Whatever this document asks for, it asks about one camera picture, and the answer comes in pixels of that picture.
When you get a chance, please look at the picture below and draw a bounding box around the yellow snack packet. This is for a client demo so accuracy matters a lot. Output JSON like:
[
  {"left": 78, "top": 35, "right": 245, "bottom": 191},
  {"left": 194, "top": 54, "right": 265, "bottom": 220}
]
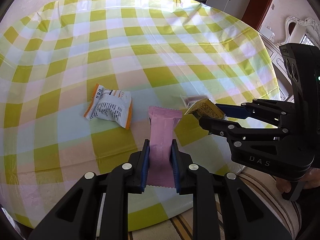
[{"left": 185, "top": 98, "right": 226, "bottom": 120}]

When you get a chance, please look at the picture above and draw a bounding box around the green checkered tablecloth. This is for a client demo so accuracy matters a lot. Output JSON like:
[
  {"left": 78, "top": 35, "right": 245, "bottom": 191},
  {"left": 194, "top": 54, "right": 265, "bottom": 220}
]
[{"left": 1, "top": 0, "right": 280, "bottom": 228}]

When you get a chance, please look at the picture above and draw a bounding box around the white orange snack packet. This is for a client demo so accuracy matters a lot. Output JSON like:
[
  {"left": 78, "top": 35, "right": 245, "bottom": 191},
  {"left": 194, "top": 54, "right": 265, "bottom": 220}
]
[{"left": 84, "top": 84, "right": 132, "bottom": 129}]

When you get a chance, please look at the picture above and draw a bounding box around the clear packet with dark strip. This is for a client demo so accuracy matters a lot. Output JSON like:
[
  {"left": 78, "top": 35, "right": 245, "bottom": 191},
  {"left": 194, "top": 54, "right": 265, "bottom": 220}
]
[{"left": 180, "top": 95, "right": 208, "bottom": 108}]

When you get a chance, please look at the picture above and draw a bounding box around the person's right hand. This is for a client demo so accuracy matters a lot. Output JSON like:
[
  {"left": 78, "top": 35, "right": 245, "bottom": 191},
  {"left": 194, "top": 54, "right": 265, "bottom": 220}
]
[{"left": 275, "top": 167, "right": 320, "bottom": 194}]

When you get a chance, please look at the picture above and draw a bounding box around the white ornate mirror frame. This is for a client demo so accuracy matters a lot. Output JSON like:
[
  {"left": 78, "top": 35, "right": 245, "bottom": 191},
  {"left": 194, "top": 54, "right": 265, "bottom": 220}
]
[{"left": 276, "top": 16, "right": 319, "bottom": 48}]

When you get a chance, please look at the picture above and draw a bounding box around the pink snack bar wrapper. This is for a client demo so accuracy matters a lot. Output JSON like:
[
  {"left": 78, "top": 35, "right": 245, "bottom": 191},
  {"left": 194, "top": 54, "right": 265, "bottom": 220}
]
[{"left": 147, "top": 106, "right": 182, "bottom": 188}]

